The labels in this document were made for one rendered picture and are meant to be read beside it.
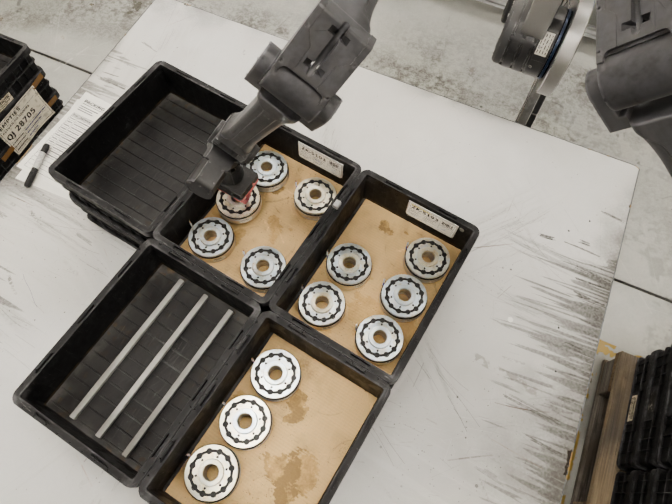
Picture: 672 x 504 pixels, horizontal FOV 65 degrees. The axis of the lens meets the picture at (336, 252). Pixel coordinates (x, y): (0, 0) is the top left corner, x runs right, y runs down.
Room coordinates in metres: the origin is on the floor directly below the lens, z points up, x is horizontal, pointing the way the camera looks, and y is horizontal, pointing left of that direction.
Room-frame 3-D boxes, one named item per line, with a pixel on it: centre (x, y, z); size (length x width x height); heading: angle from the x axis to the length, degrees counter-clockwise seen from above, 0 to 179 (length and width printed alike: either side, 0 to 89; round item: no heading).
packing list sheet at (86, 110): (0.84, 0.74, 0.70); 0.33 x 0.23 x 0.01; 160
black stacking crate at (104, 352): (0.22, 0.36, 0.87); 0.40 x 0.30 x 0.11; 152
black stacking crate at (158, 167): (0.72, 0.44, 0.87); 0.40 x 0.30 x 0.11; 152
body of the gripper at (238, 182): (0.61, 0.24, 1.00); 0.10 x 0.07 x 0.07; 62
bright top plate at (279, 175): (0.71, 0.18, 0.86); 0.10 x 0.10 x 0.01
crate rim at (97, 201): (0.72, 0.44, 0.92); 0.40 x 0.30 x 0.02; 152
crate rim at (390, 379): (0.44, -0.09, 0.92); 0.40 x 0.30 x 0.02; 152
